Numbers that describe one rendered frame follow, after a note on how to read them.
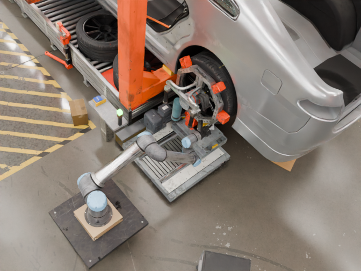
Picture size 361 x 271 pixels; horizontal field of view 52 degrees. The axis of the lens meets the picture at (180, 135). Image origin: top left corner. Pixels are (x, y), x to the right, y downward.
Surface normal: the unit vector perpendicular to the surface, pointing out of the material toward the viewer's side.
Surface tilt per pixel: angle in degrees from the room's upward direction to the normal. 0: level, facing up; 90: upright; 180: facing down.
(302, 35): 22
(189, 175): 0
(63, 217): 0
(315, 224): 0
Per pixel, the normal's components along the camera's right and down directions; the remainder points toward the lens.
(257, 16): -0.23, -0.14
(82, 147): 0.12, -0.58
